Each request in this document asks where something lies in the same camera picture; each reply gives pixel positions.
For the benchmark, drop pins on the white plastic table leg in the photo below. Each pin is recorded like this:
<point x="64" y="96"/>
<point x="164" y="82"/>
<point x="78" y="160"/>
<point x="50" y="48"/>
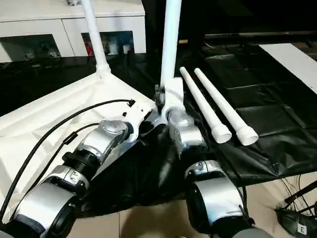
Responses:
<point x="96" y="39"/>
<point x="225" y="104"/>
<point x="205" y="104"/>
<point x="170" y="39"/>

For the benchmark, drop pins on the white glass-door cabinet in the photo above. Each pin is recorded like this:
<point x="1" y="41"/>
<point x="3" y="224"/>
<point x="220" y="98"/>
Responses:
<point x="49" y="17"/>

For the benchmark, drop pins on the white flat board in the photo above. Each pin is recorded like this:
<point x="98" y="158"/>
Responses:
<point x="292" y="62"/>

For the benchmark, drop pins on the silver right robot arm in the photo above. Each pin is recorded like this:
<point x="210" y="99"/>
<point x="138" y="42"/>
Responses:
<point x="198" y="168"/>

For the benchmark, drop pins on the white plastic table top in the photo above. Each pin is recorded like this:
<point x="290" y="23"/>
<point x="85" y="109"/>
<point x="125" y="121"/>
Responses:
<point x="44" y="114"/>

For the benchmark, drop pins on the black device with white label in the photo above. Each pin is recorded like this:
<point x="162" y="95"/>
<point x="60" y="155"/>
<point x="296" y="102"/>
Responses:
<point x="299" y="223"/>

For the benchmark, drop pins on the black plastic mat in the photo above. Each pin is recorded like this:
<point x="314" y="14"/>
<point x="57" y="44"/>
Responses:
<point x="267" y="114"/>

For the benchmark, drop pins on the small yellow label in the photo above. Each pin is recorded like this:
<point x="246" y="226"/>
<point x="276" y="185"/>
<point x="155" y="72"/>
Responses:
<point x="184" y="41"/>

